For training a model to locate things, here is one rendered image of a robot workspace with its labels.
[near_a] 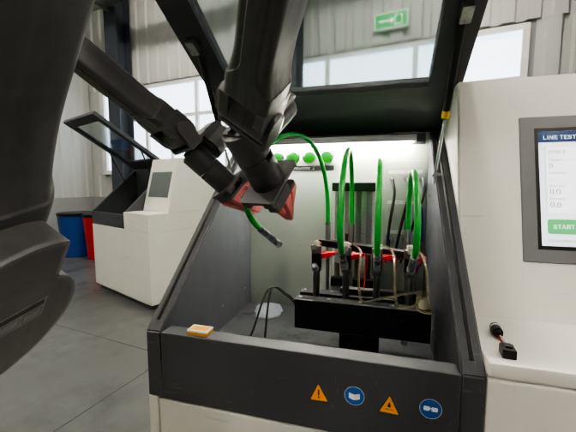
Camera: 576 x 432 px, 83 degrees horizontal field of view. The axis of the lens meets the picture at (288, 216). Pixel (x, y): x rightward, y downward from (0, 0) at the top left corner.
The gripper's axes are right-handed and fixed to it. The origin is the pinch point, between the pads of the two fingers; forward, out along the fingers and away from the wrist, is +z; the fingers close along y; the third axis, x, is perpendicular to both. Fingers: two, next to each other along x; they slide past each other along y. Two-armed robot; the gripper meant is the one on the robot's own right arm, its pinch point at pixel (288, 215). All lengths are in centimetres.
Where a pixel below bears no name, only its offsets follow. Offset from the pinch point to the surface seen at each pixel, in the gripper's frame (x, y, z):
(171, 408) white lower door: 28, -36, 29
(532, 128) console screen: -40, 48, 20
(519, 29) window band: -52, 431, 171
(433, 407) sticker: -25.1, -17.2, 31.5
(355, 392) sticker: -11.6, -19.7, 28.6
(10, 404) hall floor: 200, -75, 100
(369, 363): -14.1, -14.6, 24.7
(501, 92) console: -33, 55, 14
